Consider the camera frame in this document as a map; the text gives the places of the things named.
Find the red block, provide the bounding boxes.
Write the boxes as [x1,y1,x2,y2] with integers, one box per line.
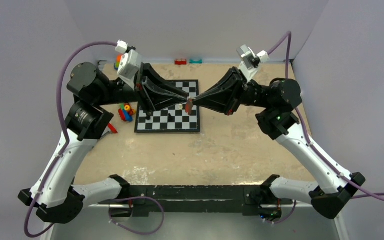
[174,58,188,66]

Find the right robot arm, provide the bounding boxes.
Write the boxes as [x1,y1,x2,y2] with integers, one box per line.
[192,67,366,220]

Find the red key tag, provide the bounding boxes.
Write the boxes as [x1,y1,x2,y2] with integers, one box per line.
[184,100,194,116]

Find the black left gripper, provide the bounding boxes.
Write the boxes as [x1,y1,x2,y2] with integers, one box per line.
[94,61,186,115]

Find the red handled tool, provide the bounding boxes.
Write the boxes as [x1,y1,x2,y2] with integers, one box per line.
[102,123,118,137]

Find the purple cable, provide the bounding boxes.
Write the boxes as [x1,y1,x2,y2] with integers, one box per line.
[23,41,118,239]
[266,31,384,205]

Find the black white chessboard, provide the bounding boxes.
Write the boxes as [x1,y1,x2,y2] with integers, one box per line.
[134,79,202,134]

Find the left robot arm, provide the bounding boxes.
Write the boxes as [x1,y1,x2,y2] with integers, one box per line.
[18,62,188,224]

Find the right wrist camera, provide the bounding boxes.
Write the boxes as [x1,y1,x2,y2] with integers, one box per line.
[236,44,270,82]

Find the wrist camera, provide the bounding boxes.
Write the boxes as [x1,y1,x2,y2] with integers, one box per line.
[115,40,143,90]
[236,44,270,82]

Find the black table front rail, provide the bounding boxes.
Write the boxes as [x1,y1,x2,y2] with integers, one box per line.
[100,185,293,217]

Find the colourful toy block pile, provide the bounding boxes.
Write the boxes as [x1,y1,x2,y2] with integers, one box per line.
[118,103,137,122]

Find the stacked colour blocks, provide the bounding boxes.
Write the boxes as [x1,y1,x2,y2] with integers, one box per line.
[113,54,123,71]

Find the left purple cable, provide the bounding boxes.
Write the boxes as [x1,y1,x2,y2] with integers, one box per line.
[23,41,118,239]

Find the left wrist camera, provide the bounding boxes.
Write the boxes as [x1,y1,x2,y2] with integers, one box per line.
[115,40,143,90]

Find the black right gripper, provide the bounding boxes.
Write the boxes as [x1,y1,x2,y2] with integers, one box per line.
[192,67,273,117]

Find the teal block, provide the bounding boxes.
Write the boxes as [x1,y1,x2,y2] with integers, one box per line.
[189,57,203,64]

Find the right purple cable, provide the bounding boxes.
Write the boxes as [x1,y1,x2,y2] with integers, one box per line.
[266,31,384,205]

